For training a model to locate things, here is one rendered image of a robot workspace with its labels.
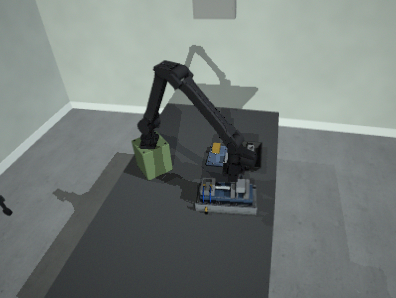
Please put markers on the yellow block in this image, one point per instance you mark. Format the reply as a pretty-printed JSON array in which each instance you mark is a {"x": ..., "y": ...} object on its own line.
[{"x": 216, "y": 148}]

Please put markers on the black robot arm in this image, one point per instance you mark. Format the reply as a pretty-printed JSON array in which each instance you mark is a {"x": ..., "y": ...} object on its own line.
[{"x": 231, "y": 137}]

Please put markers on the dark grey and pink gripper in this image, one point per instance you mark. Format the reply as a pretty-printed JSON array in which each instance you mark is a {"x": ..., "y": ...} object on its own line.
[{"x": 226, "y": 174}]

